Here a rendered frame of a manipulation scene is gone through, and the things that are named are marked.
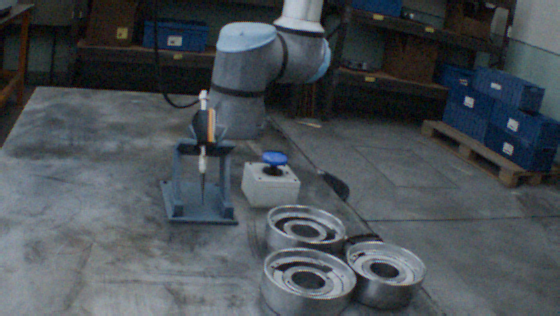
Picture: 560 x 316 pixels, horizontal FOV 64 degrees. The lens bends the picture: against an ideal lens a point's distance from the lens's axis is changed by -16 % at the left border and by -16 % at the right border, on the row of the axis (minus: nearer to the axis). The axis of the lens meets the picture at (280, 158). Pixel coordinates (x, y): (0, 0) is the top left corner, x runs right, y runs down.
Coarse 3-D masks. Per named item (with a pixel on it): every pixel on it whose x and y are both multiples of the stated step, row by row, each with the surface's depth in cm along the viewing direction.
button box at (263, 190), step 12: (252, 168) 83; (264, 168) 83; (288, 168) 86; (252, 180) 80; (264, 180) 79; (276, 180) 80; (288, 180) 81; (252, 192) 80; (264, 192) 80; (276, 192) 80; (288, 192) 81; (252, 204) 80; (264, 204) 80; (276, 204) 81; (288, 204) 82
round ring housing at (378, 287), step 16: (352, 256) 65; (400, 256) 67; (416, 256) 65; (368, 272) 62; (384, 272) 65; (400, 272) 63; (416, 272) 63; (368, 288) 58; (384, 288) 58; (400, 288) 58; (416, 288) 59; (368, 304) 60; (384, 304) 59; (400, 304) 60
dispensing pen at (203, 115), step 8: (200, 96) 76; (208, 96) 77; (200, 104) 77; (200, 112) 74; (208, 112) 74; (192, 120) 77; (200, 120) 74; (208, 120) 74; (200, 128) 73; (208, 128) 74; (200, 136) 73; (208, 136) 74; (200, 144) 75; (200, 152) 74; (200, 160) 74; (200, 168) 74
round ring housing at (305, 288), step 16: (272, 256) 60; (288, 256) 62; (304, 256) 63; (320, 256) 62; (272, 272) 58; (288, 272) 59; (304, 272) 60; (320, 272) 60; (336, 272) 61; (352, 272) 59; (272, 288) 55; (288, 288) 53; (304, 288) 56; (320, 288) 59; (352, 288) 56; (272, 304) 56; (288, 304) 54; (304, 304) 53; (320, 304) 53; (336, 304) 54
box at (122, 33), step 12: (96, 0) 387; (108, 0) 358; (120, 0) 396; (96, 12) 359; (108, 12) 362; (120, 12) 366; (132, 12) 370; (96, 24) 363; (108, 24) 367; (120, 24) 371; (132, 24) 375; (96, 36) 367; (108, 36) 371; (120, 36) 375
